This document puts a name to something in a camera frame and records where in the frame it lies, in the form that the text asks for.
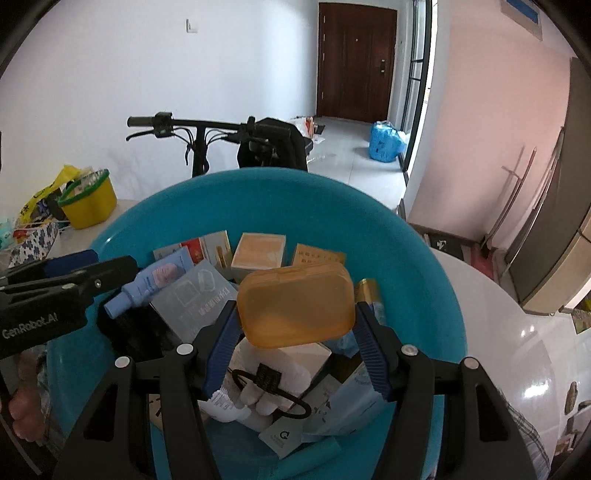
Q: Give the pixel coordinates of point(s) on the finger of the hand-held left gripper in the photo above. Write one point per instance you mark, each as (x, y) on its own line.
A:
(69, 263)
(111, 274)

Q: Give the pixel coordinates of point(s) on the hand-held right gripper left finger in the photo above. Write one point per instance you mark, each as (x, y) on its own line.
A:
(220, 350)

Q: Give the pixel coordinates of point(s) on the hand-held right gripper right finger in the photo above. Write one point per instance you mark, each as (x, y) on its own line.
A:
(371, 355)

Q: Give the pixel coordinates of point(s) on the light blue spray bottle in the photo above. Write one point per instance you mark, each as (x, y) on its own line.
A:
(147, 282)

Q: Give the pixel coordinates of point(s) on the light blue pouch packet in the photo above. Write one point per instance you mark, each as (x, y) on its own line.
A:
(355, 397)

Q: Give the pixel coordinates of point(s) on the translucent mask packet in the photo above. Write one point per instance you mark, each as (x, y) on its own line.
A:
(194, 300)

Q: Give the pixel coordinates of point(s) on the orange translucent plastic box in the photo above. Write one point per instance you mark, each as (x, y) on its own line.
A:
(295, 304)

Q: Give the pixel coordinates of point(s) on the teal plastic basin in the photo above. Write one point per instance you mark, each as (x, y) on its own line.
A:
(406, 258)

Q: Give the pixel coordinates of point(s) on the person's left hand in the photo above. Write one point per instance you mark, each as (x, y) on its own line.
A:
(27, 406)

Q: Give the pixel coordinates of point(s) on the yellow container with green rim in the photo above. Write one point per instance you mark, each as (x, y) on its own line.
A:
(92, 207)

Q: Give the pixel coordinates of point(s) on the gold metal tube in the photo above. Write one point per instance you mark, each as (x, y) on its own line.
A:
(369, 295)

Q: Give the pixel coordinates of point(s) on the black fuzzy item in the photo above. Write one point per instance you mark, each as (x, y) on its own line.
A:
(138, 337)

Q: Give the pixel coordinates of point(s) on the yellow plastic bag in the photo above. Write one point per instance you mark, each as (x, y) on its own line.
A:
(39, 198)

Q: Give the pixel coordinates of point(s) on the white and red box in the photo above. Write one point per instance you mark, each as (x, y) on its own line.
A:
(184, 251)

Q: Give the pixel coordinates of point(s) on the white glove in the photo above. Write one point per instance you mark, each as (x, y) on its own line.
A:
(295, 374)

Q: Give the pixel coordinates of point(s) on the white and gold box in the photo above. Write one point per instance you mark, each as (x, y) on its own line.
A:
(219, 251)

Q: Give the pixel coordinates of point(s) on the cream square box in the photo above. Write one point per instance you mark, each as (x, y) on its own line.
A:
(256, 254)

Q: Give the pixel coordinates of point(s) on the white logo card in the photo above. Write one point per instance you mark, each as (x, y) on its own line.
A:
(282, 438)

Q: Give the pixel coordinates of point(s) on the gold printed card box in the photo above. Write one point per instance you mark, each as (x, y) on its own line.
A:
(318, 254)

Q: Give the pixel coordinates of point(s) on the black bicycle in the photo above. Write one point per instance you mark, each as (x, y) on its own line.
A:
(198, 138)

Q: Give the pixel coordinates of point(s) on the blue plaid cloth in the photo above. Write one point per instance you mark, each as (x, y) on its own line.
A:
(531, 438)

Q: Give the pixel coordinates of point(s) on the blue plastic bag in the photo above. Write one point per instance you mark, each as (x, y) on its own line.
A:
(385, 143)

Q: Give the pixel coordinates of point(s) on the metal folding rack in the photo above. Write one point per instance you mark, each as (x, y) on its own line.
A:
(521, 194)

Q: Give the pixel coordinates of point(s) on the black-framed glass door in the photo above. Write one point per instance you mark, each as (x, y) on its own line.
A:
(418, 92)

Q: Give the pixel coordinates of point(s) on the brown wooden door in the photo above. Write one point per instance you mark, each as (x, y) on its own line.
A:
(355, 60)

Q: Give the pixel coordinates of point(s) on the white light switch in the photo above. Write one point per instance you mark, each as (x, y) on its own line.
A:
(191, 26)

